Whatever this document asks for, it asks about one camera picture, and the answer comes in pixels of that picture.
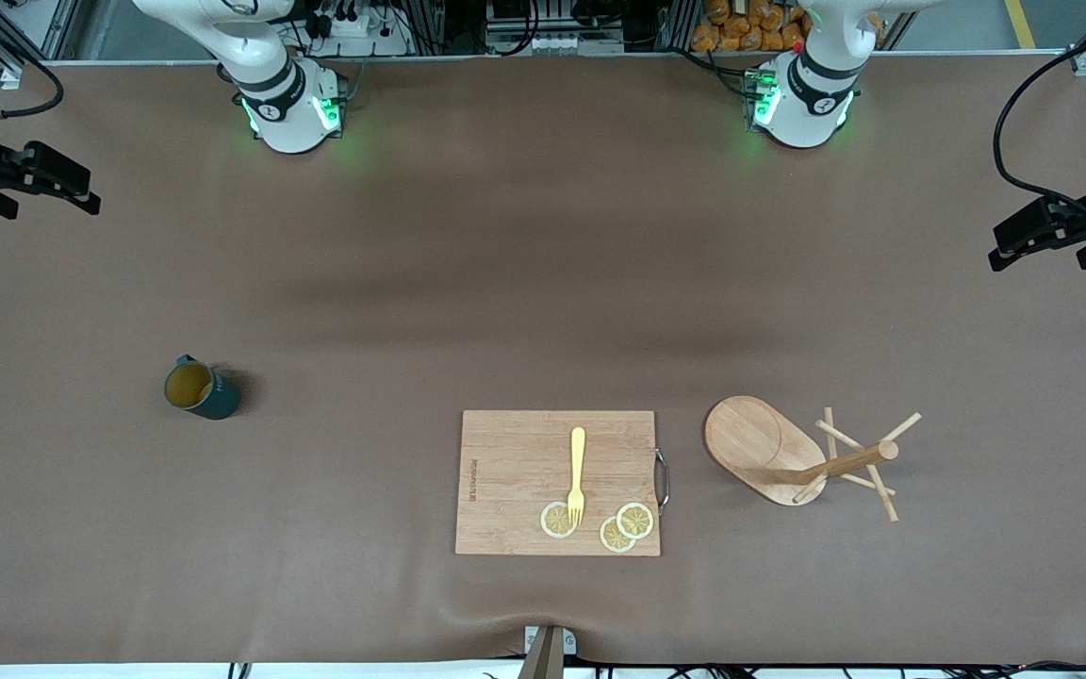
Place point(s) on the teal mug yellow inside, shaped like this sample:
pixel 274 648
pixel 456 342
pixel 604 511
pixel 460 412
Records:
pixel 218 401

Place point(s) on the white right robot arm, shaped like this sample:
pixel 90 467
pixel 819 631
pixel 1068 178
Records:
pixel 279 94

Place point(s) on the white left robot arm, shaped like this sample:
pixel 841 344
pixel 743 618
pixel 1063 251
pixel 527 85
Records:
pixel 812 104

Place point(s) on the wooden mug tree rack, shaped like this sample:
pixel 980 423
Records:
pixel 750 443

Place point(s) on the white power strip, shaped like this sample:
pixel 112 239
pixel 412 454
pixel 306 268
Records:
pixel 373 28

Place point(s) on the pile of orange snack bags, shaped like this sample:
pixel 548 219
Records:
pixel 741 33

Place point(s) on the felt table cover mat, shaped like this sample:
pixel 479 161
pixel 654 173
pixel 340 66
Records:
pixel 317 490

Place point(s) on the lemon slice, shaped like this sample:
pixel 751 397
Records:
pixel 552 521
pixel 613 539
pixel 637 521

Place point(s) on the yellow plastic fork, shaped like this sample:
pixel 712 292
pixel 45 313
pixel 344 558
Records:
pixel 578 462

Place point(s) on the grey control box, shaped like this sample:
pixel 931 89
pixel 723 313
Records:
pixel 552 42

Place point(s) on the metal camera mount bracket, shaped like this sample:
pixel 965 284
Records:
pixel 548 655

